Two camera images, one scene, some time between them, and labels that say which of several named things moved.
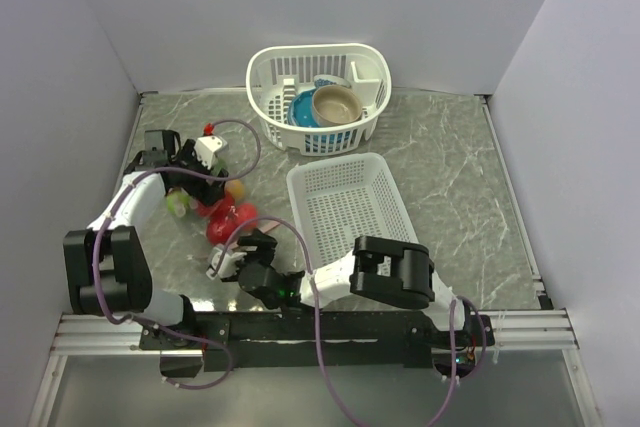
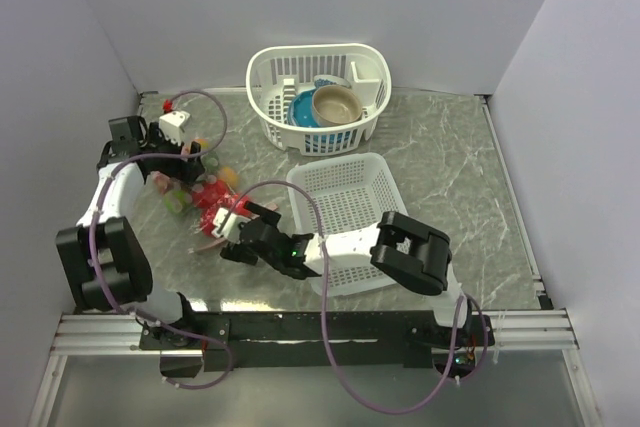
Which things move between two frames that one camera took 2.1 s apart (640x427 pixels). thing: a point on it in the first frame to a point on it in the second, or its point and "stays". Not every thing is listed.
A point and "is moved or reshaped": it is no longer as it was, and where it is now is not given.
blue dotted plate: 301,111 stays
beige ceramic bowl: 334,105 stays
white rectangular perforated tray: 337,200 stays
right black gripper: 266,245 to 239,252
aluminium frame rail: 512,332 stays
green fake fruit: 177,200 stays
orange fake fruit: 236,188 is moved or reshaped
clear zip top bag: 227,220 is moved or reshaped
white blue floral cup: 330,79 stays
